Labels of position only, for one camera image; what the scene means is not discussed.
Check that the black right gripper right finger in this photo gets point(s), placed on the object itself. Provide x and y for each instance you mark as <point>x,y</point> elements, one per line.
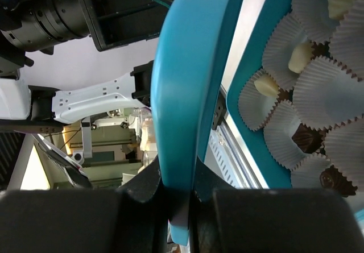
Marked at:
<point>226,219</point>

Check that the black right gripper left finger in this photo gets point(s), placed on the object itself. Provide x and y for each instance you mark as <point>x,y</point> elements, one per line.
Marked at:
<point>130,218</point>

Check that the dark chocolate top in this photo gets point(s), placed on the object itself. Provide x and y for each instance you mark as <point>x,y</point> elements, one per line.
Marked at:
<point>332,178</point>

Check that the dark chocolate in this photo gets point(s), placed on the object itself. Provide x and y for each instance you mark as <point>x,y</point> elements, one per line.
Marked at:
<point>332,178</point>
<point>307,139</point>

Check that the teal box lid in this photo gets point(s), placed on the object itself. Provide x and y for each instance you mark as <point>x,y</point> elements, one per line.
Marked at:
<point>189,64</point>

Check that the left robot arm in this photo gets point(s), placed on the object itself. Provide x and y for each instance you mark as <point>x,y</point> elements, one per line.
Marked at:
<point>61,60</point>

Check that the teal chocolate box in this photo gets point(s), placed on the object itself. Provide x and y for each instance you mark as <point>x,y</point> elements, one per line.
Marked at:
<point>274,174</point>

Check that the white paper cup front-right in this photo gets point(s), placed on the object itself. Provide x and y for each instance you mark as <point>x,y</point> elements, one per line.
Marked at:
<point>307,173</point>

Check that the white paper cup front-left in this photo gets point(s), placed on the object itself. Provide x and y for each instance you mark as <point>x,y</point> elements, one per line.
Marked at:
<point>255,108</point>

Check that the white paper cup front-middle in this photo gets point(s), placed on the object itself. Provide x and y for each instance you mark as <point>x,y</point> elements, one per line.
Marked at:
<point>278,133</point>

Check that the white paper cup middle-right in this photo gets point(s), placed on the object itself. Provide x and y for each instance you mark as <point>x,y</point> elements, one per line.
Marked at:
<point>344,147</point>

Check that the white paper cup centre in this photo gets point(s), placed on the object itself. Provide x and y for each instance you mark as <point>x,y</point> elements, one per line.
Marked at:
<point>326,95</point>

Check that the white paper cup middle-left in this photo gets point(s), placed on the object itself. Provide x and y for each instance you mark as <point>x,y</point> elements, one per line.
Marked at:
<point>286,36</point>

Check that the white paper cup back-middle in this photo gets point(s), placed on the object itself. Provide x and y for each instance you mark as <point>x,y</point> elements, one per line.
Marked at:
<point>346,45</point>

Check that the white paper cup back-left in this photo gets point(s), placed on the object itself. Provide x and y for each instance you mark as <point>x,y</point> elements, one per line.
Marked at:
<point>313,16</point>

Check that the white slotted cable duct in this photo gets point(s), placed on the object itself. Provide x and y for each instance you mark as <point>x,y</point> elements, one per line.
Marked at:
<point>217,160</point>

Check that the aluminium mounting rail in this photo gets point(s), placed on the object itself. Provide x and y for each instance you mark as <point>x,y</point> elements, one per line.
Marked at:
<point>242,162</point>

